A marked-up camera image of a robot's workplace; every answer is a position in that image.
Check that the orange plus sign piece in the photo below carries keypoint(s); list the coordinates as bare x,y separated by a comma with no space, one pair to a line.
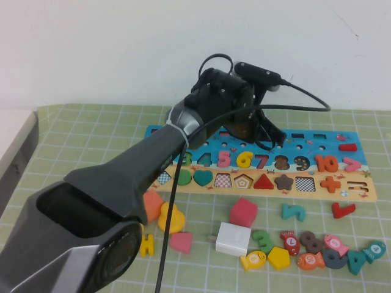
330,184

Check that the white zip tie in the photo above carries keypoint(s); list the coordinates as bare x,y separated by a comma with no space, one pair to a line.
183,138

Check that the wooden number puzzle board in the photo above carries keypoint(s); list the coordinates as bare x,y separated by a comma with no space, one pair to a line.
331,143

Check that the yellow H-shaped piece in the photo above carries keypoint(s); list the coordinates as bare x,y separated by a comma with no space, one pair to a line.
148,245

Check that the yellow fish piece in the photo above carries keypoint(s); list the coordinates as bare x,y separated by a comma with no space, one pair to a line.
253,260

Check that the teal heart piece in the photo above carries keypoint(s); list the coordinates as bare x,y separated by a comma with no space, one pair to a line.
203,177

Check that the green number three piece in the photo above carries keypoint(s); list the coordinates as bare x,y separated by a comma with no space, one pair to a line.
259,235

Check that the teal fish piece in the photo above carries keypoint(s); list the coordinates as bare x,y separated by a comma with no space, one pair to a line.
375,248

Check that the red fish piece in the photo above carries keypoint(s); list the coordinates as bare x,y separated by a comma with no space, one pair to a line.
290,242

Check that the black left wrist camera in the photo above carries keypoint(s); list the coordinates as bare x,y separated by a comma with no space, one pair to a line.
256,73

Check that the teal number four piece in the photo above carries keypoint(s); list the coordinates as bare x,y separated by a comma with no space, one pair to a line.
354,269

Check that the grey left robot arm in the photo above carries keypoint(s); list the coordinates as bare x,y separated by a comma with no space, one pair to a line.
91,198

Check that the pink trapezoid piece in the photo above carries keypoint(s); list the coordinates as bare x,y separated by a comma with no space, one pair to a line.
181,243

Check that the grey-blue number nine piece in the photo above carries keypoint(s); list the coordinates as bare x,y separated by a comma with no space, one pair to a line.
339,263

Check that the yellow number six piece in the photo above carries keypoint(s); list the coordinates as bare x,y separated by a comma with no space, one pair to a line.
240,159

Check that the white side cabinet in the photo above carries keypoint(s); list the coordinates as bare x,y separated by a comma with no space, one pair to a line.
12,131

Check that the yellow pentagon piece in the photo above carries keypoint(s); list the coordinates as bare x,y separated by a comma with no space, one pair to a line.
278,259

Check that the red triangle piece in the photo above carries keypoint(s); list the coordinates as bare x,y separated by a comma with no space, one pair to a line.
263,184

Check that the green circle piece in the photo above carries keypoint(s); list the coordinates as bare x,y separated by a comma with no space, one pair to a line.
185,178

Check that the pink fish piece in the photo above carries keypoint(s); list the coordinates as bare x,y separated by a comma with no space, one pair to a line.
335,243

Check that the green checked tablecloth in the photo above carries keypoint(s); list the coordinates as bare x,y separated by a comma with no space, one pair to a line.
305,280

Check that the orange fish piece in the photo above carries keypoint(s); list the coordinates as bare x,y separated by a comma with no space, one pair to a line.
309,260

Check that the red number seven piece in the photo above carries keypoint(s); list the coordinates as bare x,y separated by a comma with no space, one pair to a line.
337,212

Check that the white USB charger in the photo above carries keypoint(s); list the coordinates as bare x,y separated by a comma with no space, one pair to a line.
232,240

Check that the orange number ten piece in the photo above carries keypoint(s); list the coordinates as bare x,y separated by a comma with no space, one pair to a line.
319,163

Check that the teal number two piece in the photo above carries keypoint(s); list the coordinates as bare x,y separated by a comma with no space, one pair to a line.
285,211

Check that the magenta foam cube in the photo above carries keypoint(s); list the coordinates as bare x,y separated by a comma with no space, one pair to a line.
243,212

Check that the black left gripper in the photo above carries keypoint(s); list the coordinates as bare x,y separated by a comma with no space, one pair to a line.
226,100

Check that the yellow rubber duck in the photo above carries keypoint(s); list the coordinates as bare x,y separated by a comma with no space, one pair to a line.
177,221

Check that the pink number five piece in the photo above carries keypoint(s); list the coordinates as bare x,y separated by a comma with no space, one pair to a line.
224,158

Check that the pink greater-than sign piece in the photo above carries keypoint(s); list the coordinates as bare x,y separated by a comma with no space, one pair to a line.
357,164

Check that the orange foam cube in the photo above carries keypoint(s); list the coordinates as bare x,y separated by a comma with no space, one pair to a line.
153,204

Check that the brown star piece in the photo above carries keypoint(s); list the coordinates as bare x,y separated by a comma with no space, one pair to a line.
284,182

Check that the brown number eight piece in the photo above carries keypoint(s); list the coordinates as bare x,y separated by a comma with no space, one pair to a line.
311,242

